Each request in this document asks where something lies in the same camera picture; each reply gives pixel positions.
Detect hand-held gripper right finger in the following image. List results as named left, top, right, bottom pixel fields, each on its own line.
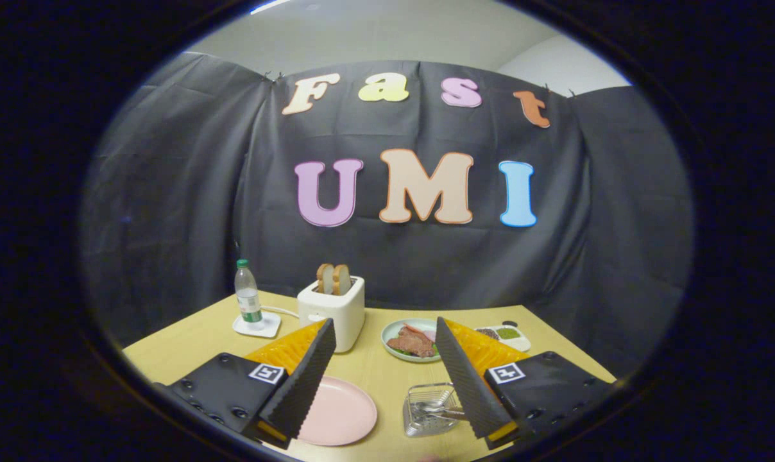
left=435, top=317, right=620, bottom=450

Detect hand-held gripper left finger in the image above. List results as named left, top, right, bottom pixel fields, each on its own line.
left=167, top=318, right=337, bottom=450

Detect wooden-handled metal spoon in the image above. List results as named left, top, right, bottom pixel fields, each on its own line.
left=413, top=401, right=465, bottom=415

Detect pink plate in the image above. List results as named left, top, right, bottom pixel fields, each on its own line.
left=296, top=376, right=379, bottom=447

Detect white divided seasoning dish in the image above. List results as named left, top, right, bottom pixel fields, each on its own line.
left=475, top=324, right=532, bottom=353

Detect white square coaster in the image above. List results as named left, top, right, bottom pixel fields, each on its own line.
left=232, top=311, right=282, bottom=339

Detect clear basket with metal rack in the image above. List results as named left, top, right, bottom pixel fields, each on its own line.
left=403, top=382, right=472, bottom=438

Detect brown meat slices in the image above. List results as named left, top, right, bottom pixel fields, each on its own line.
left=387, top=325, right=436, bottom=358

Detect white toaster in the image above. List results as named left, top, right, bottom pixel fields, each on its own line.
left=297, top=276, right=366, bottom=354

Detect pale green food plate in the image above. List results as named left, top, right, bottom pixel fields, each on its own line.
left=381, top=318, right=443, bottom=363

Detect clear plastic water bottle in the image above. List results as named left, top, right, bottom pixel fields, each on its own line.
left=234, top=259, right=264, bottom=331

